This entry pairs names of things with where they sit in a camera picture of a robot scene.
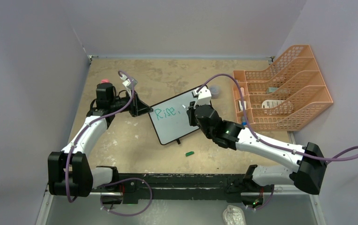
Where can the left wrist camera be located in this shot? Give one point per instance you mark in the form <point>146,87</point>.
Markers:
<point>129,84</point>

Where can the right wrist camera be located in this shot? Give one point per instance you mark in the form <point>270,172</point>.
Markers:
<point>203,96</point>

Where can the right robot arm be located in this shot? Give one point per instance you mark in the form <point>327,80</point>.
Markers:
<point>305,173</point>

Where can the small whiteboard black frame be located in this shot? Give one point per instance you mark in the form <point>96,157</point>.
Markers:
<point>170,119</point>

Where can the clear jar of paperclips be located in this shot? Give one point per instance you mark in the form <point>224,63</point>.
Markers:
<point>215,91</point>

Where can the orange plastic file organizer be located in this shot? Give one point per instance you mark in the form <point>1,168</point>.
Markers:
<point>293,77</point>

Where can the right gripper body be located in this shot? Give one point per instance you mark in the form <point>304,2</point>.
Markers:
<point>193,121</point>

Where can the clear plastic bag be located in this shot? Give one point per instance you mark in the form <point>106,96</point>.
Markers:
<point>233,215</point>

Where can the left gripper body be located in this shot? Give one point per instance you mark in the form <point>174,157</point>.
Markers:
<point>119,103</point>

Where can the green marker cap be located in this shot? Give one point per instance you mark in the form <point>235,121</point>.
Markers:
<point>189,153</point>

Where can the aluminium frame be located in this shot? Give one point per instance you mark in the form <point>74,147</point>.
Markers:
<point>136,151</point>

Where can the white stapler in organizer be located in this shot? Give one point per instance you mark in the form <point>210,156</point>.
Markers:
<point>240,105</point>

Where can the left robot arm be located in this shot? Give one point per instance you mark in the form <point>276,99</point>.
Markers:
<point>69,172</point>

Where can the white label card in organizer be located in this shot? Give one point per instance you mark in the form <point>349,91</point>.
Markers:
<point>270,103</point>

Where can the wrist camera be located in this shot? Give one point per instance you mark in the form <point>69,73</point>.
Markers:
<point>129,84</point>
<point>203,96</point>

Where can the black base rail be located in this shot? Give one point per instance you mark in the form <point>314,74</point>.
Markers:
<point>232,188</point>

